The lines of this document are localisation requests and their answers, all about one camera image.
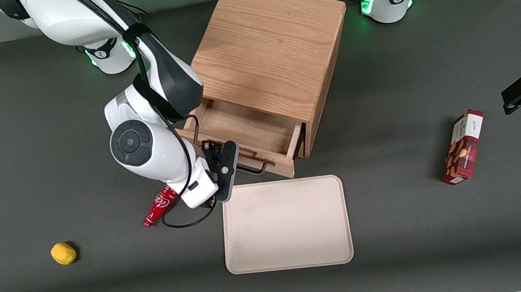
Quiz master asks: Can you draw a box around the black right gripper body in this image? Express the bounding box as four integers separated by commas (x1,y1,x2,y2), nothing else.
201,136,247,204

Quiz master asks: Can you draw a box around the black metal drawer handle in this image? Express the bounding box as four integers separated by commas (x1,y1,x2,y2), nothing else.
235,158,270,178

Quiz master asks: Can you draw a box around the wooden drawer with black handle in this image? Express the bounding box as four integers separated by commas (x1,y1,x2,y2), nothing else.
172,83,311,195

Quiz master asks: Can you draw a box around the wooden drawer cabinet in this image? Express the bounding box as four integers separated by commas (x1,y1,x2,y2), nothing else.
172,0,370,177

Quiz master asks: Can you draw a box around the red cookie box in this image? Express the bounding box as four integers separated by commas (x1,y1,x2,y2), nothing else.
431,107,495,187

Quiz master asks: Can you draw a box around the red cola bottle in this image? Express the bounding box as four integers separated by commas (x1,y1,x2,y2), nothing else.
137,182,184,229

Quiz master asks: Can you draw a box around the beige plastic tray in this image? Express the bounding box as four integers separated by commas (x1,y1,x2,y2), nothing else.
214,169,357,283

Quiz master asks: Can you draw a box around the yellow lemon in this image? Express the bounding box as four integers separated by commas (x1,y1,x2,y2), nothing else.
49,240,79,268

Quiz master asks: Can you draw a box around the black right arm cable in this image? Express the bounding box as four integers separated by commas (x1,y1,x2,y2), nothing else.
65,0,223,241

